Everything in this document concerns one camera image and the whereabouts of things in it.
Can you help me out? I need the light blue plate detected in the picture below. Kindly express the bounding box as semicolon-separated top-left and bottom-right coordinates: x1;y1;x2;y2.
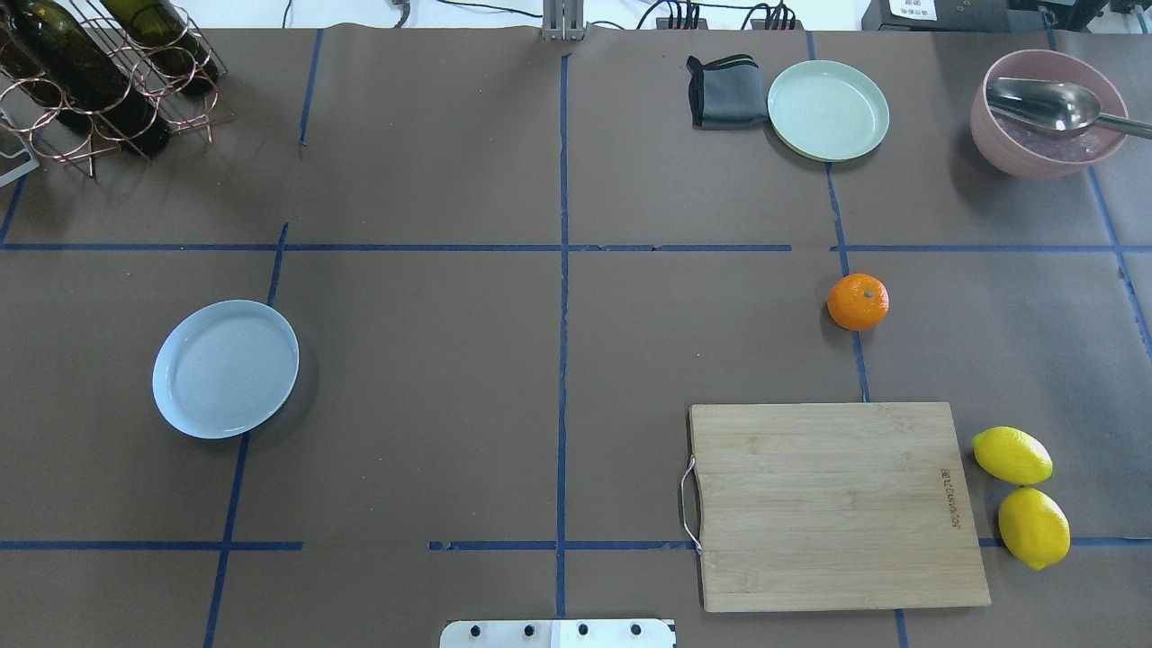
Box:
151;300;300;439

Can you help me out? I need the orange mandarin fruit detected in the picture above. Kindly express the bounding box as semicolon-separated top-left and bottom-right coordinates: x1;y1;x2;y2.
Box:
824;274;890;332

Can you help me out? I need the grey metal bracket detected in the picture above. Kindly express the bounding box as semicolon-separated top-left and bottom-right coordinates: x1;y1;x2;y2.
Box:
541;0;588;42

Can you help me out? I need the metal scoop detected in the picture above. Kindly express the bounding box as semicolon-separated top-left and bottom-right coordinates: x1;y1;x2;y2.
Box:
985;77;1151;140

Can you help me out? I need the pink bowl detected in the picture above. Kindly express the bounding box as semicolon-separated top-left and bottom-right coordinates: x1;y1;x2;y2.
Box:
968;48;1129;179

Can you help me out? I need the dark wine bottle left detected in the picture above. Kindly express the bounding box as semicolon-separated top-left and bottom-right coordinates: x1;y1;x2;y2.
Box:
3;1;170;158

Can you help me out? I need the light green plate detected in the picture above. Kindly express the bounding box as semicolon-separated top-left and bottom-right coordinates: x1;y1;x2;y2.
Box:
767;60;890;163

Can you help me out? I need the yellow lemon upper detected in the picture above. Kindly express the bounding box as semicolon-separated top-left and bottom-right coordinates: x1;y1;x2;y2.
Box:
972;425;1054;487

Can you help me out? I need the dark wine bottle right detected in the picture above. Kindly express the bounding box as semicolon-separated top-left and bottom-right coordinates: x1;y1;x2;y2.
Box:
103;1;219;97

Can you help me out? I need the wooden cutting board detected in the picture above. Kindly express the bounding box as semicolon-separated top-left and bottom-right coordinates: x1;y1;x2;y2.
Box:
688;402;991;615

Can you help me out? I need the dark wine bottle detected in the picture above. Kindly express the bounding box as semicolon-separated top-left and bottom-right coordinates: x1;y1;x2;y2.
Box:
103;1;219;97
3;1;170;158

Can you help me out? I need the yellow lemon lower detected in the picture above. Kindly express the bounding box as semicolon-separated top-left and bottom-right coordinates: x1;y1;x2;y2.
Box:
996;487;1071;571

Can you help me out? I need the yellow lemon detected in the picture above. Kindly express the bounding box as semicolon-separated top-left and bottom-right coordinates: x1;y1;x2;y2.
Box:
972;425;1054;487
996;487;1071;571

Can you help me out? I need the copper wire bottle rack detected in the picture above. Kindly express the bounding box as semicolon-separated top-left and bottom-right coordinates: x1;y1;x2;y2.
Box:
3;1;236;178

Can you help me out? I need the dark grey folded cloth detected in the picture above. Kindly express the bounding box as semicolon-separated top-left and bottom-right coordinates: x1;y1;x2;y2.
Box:
685;54;770;131

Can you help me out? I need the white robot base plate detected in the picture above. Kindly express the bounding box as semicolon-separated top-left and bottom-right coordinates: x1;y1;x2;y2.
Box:
439;618;679;647

